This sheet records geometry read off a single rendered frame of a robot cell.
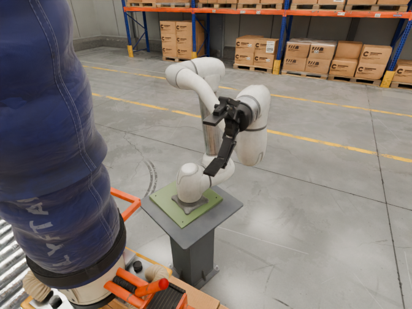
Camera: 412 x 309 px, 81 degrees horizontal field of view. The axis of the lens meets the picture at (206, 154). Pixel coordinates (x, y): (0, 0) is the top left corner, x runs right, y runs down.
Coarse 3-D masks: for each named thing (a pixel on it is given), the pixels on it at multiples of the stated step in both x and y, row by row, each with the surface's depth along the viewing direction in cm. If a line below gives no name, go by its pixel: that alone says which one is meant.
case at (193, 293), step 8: (176, 280) 94; (184, 288) 92; (192, 288) 92; (192, 296) 89; (200, 296) 89; (208, 296) 89; (112, 304) 87; (120, 304) 87; (192, 304) 87; (200, 304) 87; (208, 304) 87; (216, 304) 87
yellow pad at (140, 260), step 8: (128, 248) 86; (136, 256) 82; (144, 256) 83; (136, 264) 77; (144, 264) 80; (152, 264) 80; (160, 264) 81; (136, 272) 78; (144, 272) 78; (168, 272) 78; (144, 280) 75; (152, 280) 75
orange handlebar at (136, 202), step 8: (112, 192) 93; (120, 192) 92; (128, 200) 90; (136, 200) 89; (128, 208) 85; (136, 208) 87; (128, 216) 84; (120, 272) 66; (128, 272) 66; (128, 280) 64; (136, 280) 64; (112, 288) 62; (120, 288) 62; (120, 296) 61; (128, 296) 60; (136, 296) 61; (136, 304) 59; (184, 304) 59
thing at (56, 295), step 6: (48, 294) 72; (54, 294) 72; (60, 294) 72; (24, 300) 71; (30, 300) 71; (36, 300) 70; (42, 300) 70; (48, 300) 70; (54, 300) 68; (60, 300) 69; (24, 306) 70; (30, 306) 70; (36, 306) 69; (42, 306) 69; (48, 306) 69; (54, 306) 68
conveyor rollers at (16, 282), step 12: (0, 228) 170; (0, 240) 156; (0, 252) 149; (24, 252) 152; (0, 264) 142; (24, 264) 144; (0, 276) 136; (12, 276) 140; (24, 276) 137; (12, 288) 132; (0, 300) 128; (12, 300) 126
